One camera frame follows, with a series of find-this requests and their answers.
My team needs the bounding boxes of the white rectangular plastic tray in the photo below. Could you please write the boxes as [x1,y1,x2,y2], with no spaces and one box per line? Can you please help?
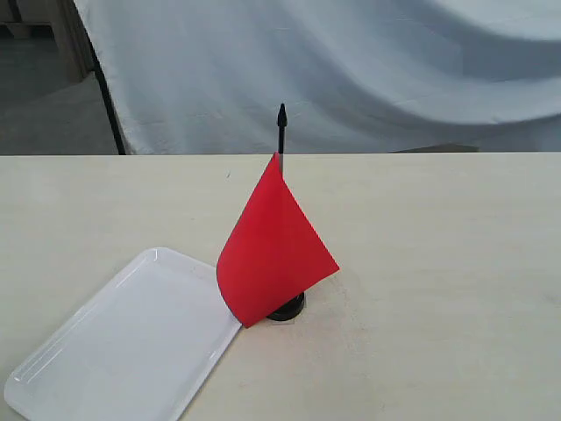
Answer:
[4,247,240,420]

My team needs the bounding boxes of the red flag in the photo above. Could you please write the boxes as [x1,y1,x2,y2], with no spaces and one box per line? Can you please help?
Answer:
[217,105,339,328]

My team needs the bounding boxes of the black backdrop stand pole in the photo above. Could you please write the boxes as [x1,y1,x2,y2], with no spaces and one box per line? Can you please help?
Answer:
[87,36,127,155]

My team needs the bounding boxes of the white backdrop cloth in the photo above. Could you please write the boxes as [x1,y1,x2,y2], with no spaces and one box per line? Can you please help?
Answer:
[76,1,560,154]

